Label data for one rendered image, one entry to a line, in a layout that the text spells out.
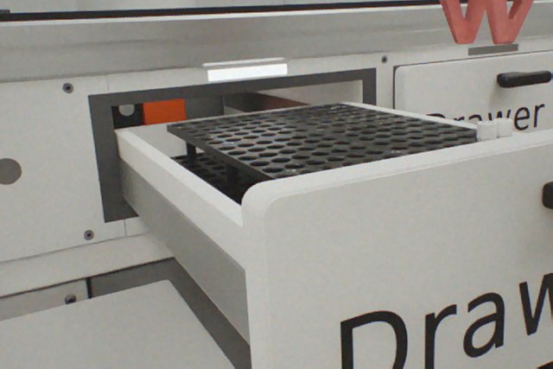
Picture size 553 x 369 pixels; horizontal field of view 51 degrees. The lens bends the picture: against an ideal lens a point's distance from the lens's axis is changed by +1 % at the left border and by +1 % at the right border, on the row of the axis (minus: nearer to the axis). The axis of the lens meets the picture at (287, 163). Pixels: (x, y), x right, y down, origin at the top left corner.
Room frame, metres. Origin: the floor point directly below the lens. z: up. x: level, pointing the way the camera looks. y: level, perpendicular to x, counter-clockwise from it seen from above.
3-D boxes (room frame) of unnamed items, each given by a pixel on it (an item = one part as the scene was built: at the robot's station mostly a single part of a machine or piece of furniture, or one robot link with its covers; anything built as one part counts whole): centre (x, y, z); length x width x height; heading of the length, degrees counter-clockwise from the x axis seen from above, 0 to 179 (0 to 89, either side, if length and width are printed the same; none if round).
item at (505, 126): (0.37, -0.14, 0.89); 0.01 x 0.01 x 0.05
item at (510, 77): (0.65, -0.26, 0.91); 0.07 x 0.04 x 0.01; 117
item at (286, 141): (0.43, -0.03, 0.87); 0.22 x 0.18 x 0.06; 27
